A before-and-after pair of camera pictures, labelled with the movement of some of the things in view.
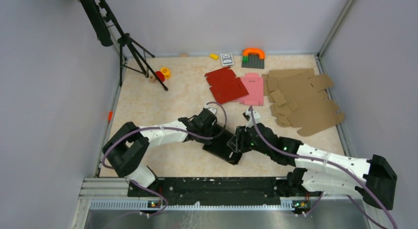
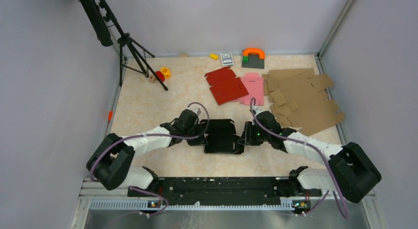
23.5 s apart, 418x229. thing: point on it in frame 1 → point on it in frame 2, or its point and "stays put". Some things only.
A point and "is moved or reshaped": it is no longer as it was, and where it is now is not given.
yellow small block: [214, 56] stays put
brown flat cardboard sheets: [298, 99] stays put
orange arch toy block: [261, 52] stays put
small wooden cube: [152, 79] stays put
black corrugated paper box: [219, 147] is moved or reshaped
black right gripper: [242, 133] → [247, 138]
